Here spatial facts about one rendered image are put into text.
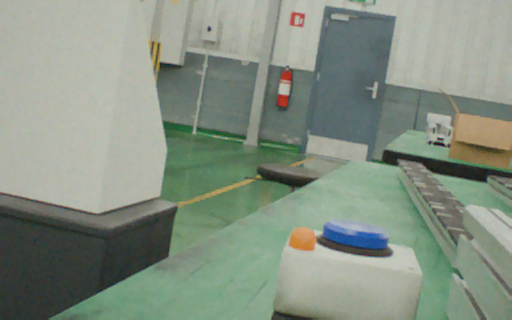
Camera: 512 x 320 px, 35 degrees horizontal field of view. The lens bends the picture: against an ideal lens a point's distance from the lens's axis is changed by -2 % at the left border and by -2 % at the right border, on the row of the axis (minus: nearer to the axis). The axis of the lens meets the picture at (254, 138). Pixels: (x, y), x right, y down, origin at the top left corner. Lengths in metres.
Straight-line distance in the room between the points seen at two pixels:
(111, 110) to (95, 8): 0.10
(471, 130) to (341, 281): 2.29
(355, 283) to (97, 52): 0.41
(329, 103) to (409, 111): 1.11
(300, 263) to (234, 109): 11.49
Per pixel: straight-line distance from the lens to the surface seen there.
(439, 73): 11.58
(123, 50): 0.79
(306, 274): 0.47
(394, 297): 0.47
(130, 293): 0.55
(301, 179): 3.64
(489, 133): 2.75
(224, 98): 11.98
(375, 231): 0.49
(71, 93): 0.80
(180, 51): 11.94
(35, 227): 0.79
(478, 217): 0.57
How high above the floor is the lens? 0.93
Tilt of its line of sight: 4 degrees down
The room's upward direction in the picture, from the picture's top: 9 degrees clockwise
